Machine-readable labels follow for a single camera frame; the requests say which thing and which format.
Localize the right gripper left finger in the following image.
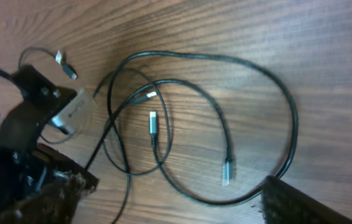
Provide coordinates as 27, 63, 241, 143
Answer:
0, 174, 87, 224

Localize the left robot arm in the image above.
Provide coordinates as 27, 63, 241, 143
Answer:
0, 65, 98, 218

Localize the black thin USB cable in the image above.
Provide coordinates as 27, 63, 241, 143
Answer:
18, 46, 173, 177

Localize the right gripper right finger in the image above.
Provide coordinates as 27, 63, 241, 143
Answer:
262, 176, 352, 224

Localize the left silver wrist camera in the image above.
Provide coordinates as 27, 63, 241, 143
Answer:
50, 88, 95, 135

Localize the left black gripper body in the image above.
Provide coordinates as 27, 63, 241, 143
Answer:
0, 65, 98, 214

